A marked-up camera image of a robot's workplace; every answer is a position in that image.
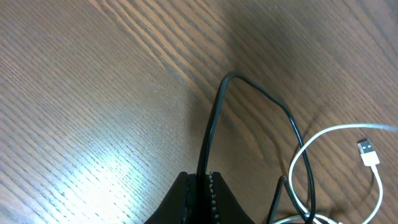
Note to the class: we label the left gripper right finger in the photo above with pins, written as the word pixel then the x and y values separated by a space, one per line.
pixel 224 207

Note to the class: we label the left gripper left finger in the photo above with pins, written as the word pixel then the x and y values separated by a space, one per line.
pixel 172 207

